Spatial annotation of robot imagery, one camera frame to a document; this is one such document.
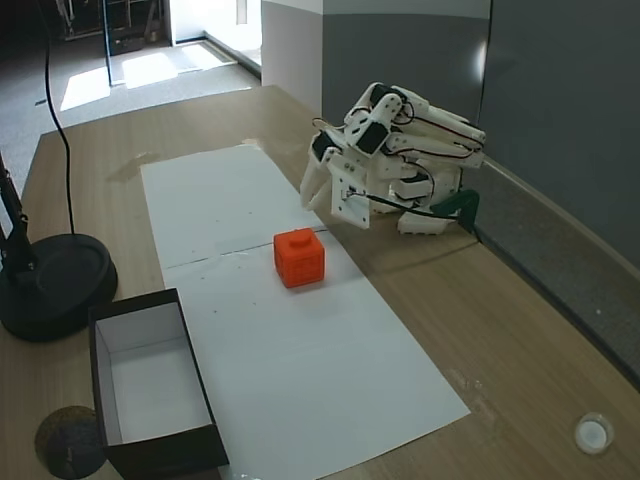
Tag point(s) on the green table clamp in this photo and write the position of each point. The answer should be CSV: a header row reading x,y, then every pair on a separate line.
x,y
457,202

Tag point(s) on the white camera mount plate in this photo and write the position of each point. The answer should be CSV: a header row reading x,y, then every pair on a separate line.
x,y
346,212

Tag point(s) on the small white round cap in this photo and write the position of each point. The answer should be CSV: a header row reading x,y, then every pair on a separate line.
x,y
593,433

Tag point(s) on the black desk lamp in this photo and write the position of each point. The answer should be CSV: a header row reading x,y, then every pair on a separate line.
x,y
65,285

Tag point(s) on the white paper sheet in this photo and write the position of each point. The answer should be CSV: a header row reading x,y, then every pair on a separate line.
x,y
215,200
310,360

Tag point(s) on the orange cube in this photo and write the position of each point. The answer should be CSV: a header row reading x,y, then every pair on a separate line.
x,y
300,260

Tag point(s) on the brown cardboard box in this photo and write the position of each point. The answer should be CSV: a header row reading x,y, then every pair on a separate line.
x,y
150,380

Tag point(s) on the gray desk partition panel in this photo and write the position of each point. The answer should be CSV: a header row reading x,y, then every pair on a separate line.
x,y
550,100

